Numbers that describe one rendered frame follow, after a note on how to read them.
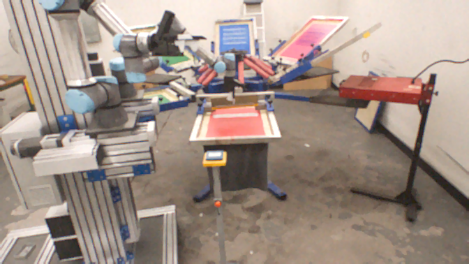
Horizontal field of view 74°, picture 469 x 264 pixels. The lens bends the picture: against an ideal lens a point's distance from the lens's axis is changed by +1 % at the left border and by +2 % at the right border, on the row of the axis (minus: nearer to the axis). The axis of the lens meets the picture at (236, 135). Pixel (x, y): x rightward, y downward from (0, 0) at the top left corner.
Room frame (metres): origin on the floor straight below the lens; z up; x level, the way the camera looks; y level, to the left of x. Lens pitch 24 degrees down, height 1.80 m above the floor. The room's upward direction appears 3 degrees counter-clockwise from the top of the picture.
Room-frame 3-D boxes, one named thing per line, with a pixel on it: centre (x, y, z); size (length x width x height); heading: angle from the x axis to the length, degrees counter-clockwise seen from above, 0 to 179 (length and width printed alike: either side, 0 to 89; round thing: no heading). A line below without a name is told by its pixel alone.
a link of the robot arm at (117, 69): (1.97, 0.71, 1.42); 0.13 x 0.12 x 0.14; 12
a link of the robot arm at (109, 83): (1.47, 0.62, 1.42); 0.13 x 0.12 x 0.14; 164
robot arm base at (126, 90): (1.96, 0.71, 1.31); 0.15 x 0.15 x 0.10
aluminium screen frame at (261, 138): (2.18, 0.00, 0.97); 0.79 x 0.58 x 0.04; 179
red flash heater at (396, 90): (2.50, -1.24, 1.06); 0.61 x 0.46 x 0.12; 59
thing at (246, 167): (1.89, 0.01, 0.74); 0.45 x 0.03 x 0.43; 89
